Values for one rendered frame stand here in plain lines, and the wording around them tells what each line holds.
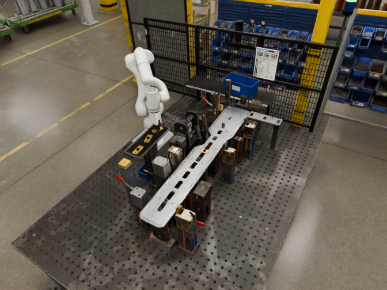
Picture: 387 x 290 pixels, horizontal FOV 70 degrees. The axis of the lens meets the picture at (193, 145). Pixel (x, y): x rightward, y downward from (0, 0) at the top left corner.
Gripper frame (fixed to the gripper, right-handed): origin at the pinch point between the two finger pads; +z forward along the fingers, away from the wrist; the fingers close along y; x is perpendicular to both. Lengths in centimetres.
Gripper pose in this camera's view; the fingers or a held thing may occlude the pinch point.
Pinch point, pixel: (156, 127)
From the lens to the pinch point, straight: 207.7
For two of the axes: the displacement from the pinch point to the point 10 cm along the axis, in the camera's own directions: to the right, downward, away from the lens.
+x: 8.1, -4.1, 4.3
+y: 5.9, 5.2, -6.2
